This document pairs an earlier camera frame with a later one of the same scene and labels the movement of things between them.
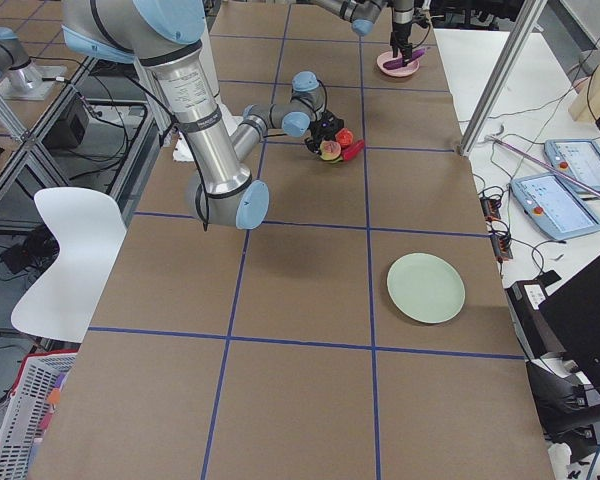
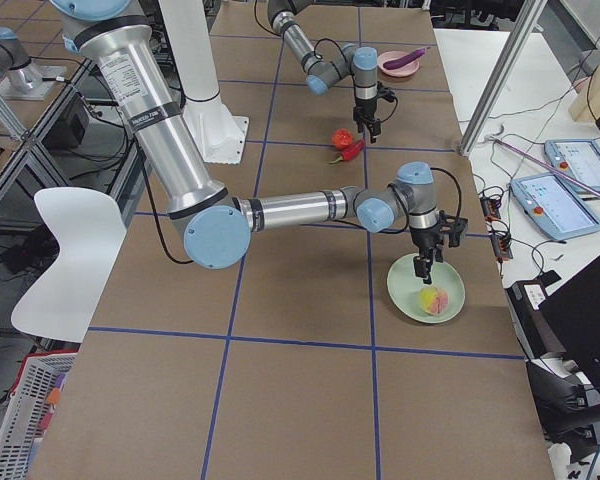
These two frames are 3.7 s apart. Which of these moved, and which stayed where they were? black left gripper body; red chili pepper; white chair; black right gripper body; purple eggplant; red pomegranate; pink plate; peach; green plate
Moved: peach; black left gripper body; black right gripper body
Stayed: white chair; pink plate; red pomegranate; purple eggplant; green plate; red chili pepper
